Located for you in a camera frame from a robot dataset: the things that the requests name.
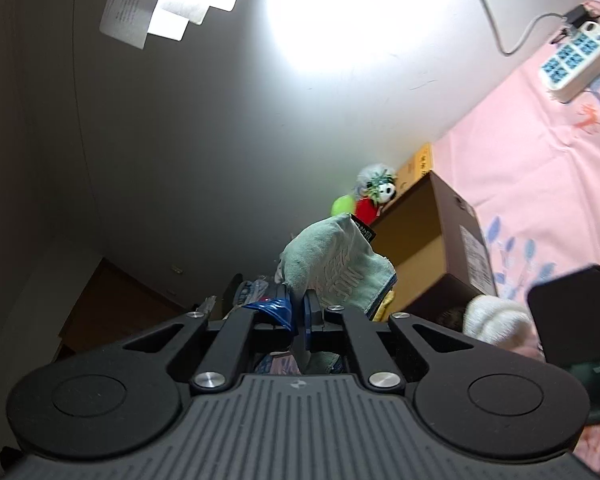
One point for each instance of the printed paper sheet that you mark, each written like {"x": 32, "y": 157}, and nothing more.
{"x": 130, "y": 0}

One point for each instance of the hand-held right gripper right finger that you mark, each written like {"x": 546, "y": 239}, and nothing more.
{"x": 310, "y": 312}

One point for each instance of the pink printed bedsheet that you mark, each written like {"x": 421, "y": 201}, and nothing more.
{"x": 530, "y": 175}

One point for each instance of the light green towel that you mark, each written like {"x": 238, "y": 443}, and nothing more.
{"x": 330, "y": 255}

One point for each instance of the blue cloth pile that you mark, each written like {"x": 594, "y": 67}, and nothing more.
{"x": 250, "y": 290}

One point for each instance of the red plush toy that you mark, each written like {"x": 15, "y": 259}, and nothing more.
{"x": 366, "y": 211}

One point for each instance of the black square pad stand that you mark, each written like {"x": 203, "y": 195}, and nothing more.
{"x": 567, "y": 310}

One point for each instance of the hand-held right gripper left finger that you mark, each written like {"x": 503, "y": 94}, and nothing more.
{"x": 280, "y": 310}

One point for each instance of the brown wooden cabinet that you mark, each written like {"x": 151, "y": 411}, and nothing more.
{"x": 115, "y": 305}

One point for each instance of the white knitted towel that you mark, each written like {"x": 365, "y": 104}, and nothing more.
{"x": 495, "y": 320}

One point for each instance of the yellow cardboard box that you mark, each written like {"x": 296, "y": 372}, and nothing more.
{"x": 414, "y": 170}

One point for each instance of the brown cardboard box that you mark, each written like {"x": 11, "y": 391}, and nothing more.
{"x": 430, "y": 240}

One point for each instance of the black plug adapter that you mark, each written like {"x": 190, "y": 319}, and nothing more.
{"x": 576, "y": 15}

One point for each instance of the panda plush toy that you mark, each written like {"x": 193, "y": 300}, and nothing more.
{"x": 380, "y": 185}

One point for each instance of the white power strip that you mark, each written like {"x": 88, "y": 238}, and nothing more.
{"x": 575, "y": 60}

